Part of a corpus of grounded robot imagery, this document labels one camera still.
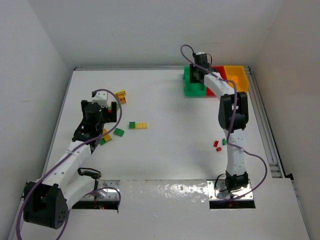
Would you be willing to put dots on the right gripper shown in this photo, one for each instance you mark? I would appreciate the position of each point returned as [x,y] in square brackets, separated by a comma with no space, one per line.
[194,75]

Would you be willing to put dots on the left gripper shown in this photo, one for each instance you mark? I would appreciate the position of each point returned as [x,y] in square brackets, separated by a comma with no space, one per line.
[113,112]

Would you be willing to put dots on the tan lego plate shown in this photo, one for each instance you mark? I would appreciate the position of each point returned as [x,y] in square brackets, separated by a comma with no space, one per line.
[141,125]

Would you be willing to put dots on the orange lego piece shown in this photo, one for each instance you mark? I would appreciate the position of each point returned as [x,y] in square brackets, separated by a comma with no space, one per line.
[235,79]

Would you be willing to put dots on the red lego brick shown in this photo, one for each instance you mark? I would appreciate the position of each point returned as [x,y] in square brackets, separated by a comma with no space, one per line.
[216,143]

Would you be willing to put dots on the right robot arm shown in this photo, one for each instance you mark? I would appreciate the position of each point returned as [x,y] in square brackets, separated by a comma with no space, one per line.
[233,116]

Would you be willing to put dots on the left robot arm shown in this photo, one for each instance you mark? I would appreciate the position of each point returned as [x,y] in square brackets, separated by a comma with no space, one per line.
[48,201]

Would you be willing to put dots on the red green flower lego stack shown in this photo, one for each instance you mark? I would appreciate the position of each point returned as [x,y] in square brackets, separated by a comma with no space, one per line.
[110,108]

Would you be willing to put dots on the yellow hollow lego block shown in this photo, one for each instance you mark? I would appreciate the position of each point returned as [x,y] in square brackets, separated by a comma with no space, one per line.
[122,98]

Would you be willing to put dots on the yellow arch lego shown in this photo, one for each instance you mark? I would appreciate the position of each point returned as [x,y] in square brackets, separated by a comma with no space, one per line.
[117,93]

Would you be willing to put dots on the green plastic bin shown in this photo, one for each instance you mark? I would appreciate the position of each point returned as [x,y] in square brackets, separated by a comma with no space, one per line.
[192,89]

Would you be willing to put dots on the red plastic bin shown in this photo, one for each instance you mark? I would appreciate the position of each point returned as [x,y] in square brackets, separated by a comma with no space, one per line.
[221,71]

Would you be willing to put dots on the green lego brick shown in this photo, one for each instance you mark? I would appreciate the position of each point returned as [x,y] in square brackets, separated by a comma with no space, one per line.
[118,132]

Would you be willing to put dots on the yellow long lego brick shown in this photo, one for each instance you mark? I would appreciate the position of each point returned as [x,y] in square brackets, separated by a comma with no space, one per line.
[106,136]

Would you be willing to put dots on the green lego under yellow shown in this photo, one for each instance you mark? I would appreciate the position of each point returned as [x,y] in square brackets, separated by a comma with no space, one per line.
[102,142]

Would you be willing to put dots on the yellow plastic bin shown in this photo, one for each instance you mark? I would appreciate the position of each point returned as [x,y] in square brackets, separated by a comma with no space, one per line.
[238,71]

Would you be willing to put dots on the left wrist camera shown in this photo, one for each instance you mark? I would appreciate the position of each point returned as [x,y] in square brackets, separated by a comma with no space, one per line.
[101,98]

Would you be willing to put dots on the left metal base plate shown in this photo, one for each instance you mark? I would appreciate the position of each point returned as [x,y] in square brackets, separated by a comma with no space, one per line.
[108,191]

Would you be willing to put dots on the metal base plate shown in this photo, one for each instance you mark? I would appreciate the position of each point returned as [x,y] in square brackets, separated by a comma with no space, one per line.
[217,191]
[108,191]

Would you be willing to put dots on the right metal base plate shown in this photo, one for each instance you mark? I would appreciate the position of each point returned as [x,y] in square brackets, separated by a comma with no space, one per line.
[217,191]

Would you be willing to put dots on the aluminium frame rail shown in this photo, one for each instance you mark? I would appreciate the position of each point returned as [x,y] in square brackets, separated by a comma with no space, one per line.
[270,148]

